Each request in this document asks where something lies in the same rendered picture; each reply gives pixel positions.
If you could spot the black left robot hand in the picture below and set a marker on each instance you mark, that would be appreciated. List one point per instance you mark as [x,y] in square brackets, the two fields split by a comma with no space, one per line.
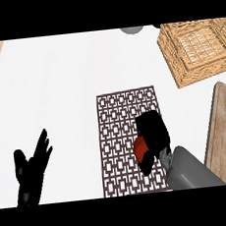
[30,173]

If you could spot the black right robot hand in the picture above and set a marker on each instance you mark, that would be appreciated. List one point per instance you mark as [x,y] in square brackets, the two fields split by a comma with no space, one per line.
[153,130]

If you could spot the brown patterned placemat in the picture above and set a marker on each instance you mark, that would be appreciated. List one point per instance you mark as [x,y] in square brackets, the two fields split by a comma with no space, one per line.
[121,143]

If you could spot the wicker basket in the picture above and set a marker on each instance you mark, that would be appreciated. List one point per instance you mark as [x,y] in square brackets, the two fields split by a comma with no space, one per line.
[197,50]

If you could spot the wooden cutting board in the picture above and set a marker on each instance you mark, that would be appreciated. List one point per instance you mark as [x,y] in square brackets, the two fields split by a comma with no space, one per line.
[224,136]

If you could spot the grey round object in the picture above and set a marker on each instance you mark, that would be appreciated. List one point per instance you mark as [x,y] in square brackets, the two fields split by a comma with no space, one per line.
[132,30]

